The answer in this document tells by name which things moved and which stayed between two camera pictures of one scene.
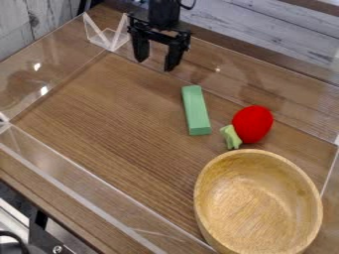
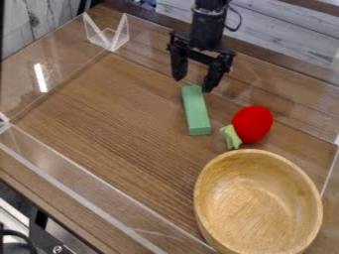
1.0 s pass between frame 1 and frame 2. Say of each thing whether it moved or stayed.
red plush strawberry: stayed
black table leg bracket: stayed
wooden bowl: stayed
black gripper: moved
